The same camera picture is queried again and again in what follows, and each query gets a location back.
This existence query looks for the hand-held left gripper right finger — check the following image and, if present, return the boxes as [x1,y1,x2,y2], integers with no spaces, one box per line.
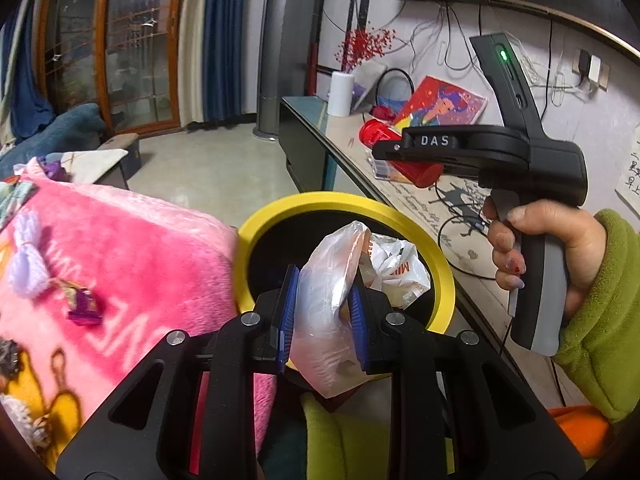
[349,280,586,480]

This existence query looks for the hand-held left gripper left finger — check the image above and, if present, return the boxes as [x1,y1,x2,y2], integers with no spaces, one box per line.
[55,265,301,480]

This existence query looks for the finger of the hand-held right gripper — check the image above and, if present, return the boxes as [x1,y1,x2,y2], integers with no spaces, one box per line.
[372,129,458,166]

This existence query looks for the yellow rimmed black trash bin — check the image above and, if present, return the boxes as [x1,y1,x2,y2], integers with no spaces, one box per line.
[235,192,456,391]

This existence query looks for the person's right forearm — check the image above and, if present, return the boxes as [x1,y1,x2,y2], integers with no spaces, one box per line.
[552,209,640,423]

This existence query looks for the person's right hand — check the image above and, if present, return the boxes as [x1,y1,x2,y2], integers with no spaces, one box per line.
[486,199,608,318]

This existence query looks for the clear bead organizer box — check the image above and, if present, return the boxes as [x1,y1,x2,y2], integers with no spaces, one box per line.
[370,157,416,183]

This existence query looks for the colourful portrait painting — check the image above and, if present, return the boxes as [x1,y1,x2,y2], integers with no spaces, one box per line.
[392,75,488,128]

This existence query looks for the white printed plastic bag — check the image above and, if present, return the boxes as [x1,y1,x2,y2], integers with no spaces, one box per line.
[365,232,432,311]

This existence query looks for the small purple picture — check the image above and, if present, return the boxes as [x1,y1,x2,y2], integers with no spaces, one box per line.
[350,62,388,113]

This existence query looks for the white ribbed vase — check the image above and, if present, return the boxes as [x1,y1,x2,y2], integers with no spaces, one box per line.
[327,71,356,118]

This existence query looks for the white paper note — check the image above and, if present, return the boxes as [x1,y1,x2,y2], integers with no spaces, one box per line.
[615,125,640,206]

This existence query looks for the grey TV cabinet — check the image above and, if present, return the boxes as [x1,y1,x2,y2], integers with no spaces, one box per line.
[277,95,640,411]

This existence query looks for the red berry branch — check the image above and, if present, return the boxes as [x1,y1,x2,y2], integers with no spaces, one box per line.
[334,27,396,73]

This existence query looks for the pink plush blanket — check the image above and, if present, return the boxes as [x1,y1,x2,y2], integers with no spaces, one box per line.
[0,157,278,473]

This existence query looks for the grey tower air conditioner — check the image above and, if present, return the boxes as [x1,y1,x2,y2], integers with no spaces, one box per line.
[252,0,321,141]

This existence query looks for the purple candy wrapper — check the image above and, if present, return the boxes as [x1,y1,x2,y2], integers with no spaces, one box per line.
[60,280,103,328]

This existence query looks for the blue curtain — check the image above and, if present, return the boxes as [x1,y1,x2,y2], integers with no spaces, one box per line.
[202,0,248,123]
[0,5,56,141]

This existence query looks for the white top coffee table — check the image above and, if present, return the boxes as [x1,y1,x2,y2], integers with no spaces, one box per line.
[47,147,131,191]

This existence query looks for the cream curtain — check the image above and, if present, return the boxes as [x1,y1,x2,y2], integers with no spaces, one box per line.
[177,0,211,128]

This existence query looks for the orange cloth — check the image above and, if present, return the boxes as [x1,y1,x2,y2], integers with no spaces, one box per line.
[547,405,613,461]

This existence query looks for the purple yarn bow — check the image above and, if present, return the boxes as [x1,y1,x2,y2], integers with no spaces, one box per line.
[10,210,51,296]

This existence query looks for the purple yarn bundle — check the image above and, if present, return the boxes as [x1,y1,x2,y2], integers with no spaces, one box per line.
[37,157,71,181]

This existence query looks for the blue sofa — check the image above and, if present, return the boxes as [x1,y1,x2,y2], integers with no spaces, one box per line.
[0,102,106,176]

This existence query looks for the wooden framed glass door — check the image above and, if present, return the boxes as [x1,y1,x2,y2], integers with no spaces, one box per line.
[37,0,186,136]

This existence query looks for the black handled basket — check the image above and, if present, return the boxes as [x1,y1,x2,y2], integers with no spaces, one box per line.
[372,67,416,121]

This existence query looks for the black cable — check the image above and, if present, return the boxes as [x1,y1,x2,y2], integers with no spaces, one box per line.
[435,180,501,281]

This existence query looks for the wall power adapter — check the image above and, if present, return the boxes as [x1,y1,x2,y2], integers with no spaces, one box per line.
[572,49,611,92]

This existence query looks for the white wall cables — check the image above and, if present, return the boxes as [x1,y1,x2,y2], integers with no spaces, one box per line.
[410,5,481,68]

